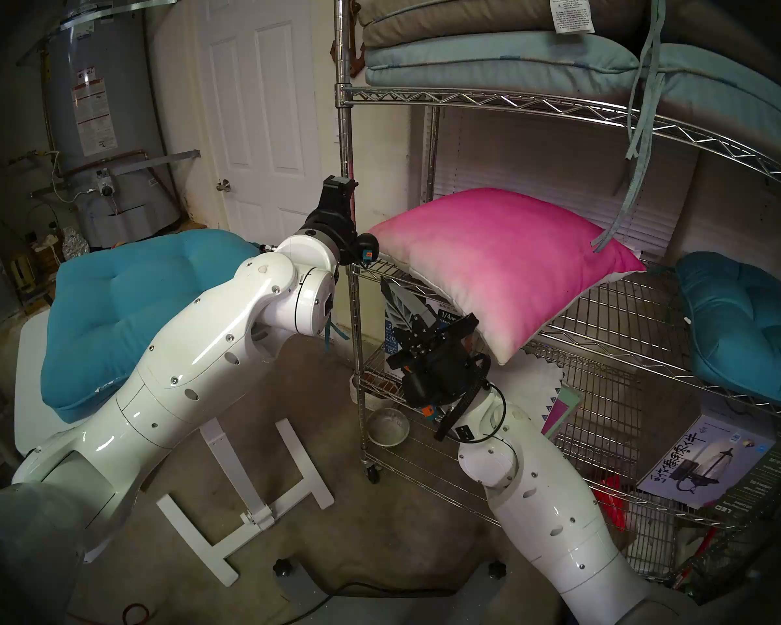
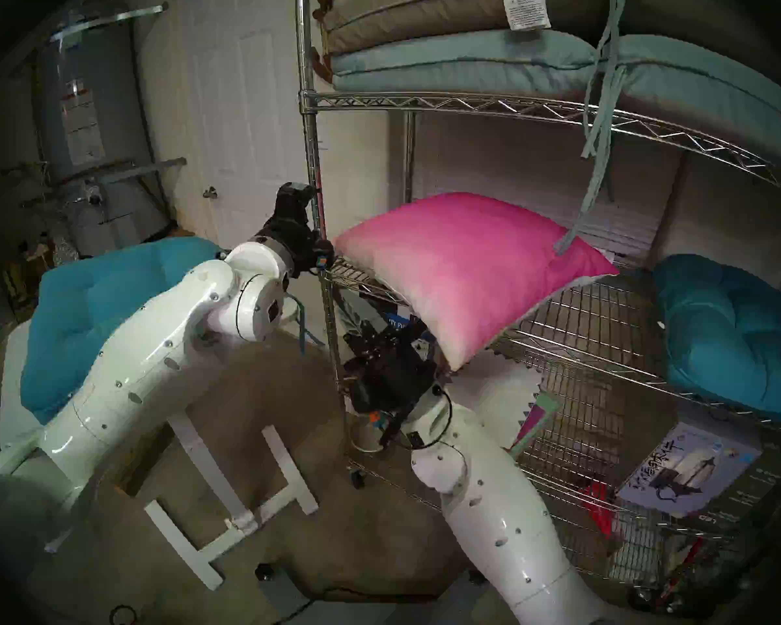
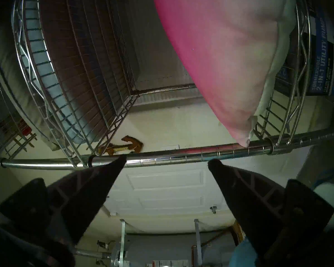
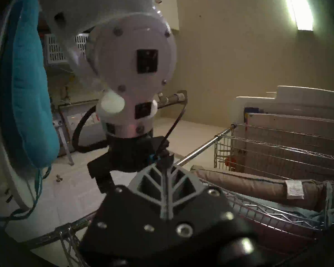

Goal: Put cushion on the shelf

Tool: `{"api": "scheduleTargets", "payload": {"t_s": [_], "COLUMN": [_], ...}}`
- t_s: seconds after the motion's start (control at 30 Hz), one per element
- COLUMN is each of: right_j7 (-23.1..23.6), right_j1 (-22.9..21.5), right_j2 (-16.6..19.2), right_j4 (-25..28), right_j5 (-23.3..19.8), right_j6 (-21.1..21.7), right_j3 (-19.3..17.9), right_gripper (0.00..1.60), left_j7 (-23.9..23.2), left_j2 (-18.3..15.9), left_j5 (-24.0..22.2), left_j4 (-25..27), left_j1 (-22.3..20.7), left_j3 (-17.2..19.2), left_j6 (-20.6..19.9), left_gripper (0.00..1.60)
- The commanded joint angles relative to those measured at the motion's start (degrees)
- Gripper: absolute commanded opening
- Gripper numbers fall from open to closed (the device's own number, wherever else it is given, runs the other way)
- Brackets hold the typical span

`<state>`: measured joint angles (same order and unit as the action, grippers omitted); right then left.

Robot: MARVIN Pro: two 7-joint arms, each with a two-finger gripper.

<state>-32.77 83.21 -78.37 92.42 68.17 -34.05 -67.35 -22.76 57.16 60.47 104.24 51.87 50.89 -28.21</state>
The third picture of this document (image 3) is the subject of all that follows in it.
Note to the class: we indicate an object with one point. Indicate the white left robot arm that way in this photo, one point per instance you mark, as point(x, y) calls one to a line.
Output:
point(332, 202)

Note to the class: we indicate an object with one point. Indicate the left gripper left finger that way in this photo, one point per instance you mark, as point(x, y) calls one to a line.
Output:
point(72, 197)

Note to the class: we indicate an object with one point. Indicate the teal square tufted cushion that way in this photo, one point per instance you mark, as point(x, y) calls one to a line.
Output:
point(243, 254)

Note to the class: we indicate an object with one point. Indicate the white panel door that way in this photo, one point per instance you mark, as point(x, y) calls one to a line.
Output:
point(167, 191)

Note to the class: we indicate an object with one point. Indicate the wooden anchor wall decor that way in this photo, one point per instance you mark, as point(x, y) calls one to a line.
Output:
point(125, 146)

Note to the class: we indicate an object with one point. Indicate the metal door knob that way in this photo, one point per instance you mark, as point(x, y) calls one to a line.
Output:
point(213, 209)

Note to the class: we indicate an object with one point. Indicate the pink splatter print cushion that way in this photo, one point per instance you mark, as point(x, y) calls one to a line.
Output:
point(228, 60)

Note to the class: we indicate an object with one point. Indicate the utility pump cardboard box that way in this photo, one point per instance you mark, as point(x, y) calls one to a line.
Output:
point(320, 60)

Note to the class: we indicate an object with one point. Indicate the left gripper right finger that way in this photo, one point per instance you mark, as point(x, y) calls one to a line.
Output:
point(261, 208)

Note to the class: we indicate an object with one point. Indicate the beige bench cushion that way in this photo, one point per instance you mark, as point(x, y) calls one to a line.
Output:
point(8, 74)

